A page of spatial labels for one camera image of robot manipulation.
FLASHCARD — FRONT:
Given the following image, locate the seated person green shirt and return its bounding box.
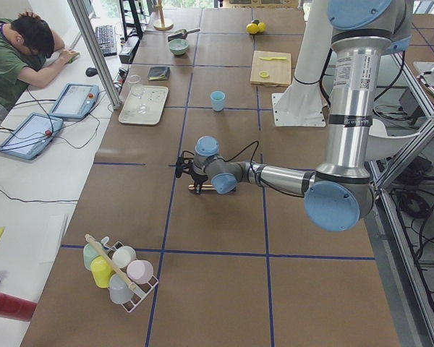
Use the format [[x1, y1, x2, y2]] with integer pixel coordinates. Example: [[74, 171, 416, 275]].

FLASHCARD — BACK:
[[0, 11, 78, 111]]

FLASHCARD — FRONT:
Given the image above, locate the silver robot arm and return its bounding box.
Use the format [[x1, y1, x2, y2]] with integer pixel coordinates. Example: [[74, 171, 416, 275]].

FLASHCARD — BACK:
[[175, 1, 413, 231]]

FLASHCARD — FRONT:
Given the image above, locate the clear wine glass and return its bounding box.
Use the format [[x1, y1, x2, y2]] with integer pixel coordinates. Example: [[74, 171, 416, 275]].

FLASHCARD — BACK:
[[127, 74, 148, 114]]

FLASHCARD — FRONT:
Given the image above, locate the far blue teach pendant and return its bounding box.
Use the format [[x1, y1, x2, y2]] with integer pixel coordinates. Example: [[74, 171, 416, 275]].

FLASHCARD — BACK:
[[48, 83, 99, 119]]

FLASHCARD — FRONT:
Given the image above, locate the grey folded cloth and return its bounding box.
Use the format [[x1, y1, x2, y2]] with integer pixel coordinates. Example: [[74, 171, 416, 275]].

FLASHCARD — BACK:
[[148, 66, 170, 81]]

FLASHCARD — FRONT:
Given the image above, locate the light blue cup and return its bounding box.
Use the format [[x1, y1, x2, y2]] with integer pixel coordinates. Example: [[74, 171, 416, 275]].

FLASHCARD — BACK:
[[210, 90, 226, 112]]

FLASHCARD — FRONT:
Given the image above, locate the yellow plastic knife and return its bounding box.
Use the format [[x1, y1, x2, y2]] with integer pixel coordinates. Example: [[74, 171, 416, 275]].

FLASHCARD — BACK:
[[259, 56, 287, 61]]

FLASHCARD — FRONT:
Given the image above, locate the white cup in rack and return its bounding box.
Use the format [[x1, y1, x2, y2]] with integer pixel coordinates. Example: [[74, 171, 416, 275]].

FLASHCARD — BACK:
[[112, 246, 137, 269]]

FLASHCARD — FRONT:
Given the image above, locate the near blue teach pendant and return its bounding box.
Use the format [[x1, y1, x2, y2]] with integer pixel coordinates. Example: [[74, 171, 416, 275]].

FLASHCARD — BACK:
[[0, 113, 64, 160]]

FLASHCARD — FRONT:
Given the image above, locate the blue teach pendant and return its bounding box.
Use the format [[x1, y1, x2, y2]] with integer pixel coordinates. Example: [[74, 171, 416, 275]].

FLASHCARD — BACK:
[[0, 113, 64, 160], [48, 83, 99, 119]]

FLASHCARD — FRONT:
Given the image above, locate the aluminium frame post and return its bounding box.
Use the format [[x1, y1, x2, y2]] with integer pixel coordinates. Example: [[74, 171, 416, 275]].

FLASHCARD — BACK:
[[67, 0, 122, 110]]

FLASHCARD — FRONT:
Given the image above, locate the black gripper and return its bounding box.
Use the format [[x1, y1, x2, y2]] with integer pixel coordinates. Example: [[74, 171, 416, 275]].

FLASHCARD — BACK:
[[176, 151, 207, 194]]

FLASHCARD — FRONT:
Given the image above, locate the bamboo cutting board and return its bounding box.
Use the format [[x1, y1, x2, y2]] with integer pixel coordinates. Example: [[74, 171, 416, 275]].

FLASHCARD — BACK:
[[250, 51, 292, 87]]

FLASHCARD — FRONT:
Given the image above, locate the cream bear tray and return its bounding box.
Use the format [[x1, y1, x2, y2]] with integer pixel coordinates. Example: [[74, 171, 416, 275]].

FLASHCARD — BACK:
[[118, 85, 169, 126]]

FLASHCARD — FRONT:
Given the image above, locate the wooden cup tree stand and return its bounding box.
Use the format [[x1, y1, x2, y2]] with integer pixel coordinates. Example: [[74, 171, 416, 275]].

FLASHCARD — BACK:
[[153, 0, 174, 31]]

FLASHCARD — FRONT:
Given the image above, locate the steel muddler black tip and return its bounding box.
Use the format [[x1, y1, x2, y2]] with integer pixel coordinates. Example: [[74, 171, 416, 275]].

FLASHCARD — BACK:
[[188, 184, 215, 191]]

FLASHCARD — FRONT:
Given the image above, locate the white wire cup rack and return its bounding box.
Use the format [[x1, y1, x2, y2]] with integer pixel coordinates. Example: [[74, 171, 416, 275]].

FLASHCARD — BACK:
[[82, 234, 158, 312]]

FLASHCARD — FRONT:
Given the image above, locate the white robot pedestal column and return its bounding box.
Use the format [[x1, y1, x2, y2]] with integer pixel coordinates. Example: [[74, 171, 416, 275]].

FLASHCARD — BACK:
[[272, 0, 333, 127]]

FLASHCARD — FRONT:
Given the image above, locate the red bottle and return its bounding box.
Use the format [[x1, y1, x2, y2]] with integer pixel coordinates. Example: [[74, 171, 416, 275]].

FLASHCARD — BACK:
[[0, 292, 37, 322]]

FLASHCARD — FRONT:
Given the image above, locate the grey cup in rack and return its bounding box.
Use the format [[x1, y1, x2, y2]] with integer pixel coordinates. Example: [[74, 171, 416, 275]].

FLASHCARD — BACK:
[[108, 273, 133, 304]]

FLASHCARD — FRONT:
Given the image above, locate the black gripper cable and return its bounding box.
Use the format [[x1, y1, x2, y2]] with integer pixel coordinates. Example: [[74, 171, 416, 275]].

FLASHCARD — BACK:
[[224, 140, 260, 171]]

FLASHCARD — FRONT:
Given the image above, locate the yellow lemon left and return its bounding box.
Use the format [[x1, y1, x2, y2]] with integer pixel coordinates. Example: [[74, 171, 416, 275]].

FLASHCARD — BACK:
[[246, 22, 259, 35]]

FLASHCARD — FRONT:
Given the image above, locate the wooden rack handle rod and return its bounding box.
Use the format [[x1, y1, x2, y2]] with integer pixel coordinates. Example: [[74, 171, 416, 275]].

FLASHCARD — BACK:
[[85, 234, 137, 291]]

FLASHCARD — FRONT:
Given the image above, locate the green bowl of ice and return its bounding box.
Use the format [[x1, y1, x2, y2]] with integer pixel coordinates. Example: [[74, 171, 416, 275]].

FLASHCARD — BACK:
[[168, 38, 189, 56]]

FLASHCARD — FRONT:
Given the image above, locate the pink cup in rack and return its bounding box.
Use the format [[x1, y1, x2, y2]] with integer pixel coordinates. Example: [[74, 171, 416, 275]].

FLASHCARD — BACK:
[[127, 260, 153, 284]]

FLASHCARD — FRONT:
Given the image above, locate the steel ice scoop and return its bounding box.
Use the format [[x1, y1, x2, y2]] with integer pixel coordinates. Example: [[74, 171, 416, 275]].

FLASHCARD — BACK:
[[167, 27, 200, 42]]

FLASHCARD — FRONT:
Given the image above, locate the black computer mouse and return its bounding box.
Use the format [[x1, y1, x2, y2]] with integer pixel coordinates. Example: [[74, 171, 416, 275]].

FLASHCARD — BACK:
[[85, 67, 98, 77]]

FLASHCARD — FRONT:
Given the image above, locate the yellow lemon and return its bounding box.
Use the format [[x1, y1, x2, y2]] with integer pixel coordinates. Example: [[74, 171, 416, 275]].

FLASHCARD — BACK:
[[258, 22, 265, 33], [246, 22, 259, 35]]

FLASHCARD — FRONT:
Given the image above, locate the yellow cup in rack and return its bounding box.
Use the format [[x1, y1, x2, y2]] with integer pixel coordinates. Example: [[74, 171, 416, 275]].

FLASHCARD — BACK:
[[90, 256, 115, 288]]

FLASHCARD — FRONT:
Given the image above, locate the green cup in rack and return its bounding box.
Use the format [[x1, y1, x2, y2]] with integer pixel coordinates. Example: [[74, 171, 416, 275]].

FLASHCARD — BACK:
[[82, 243, 99, 270]]

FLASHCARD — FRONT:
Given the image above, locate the black keyboard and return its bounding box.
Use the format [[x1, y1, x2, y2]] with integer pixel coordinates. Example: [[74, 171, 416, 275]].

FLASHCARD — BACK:
[[95, 25, 117, 56]]

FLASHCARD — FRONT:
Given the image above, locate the yellow lemon upper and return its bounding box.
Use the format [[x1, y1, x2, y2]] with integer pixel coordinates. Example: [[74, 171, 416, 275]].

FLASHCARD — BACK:
[[258, 22, 265, 33]]

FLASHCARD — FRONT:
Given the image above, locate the white chair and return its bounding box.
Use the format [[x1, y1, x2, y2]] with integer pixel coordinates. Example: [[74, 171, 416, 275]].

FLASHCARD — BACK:
[[365, 119, 420, 161]]

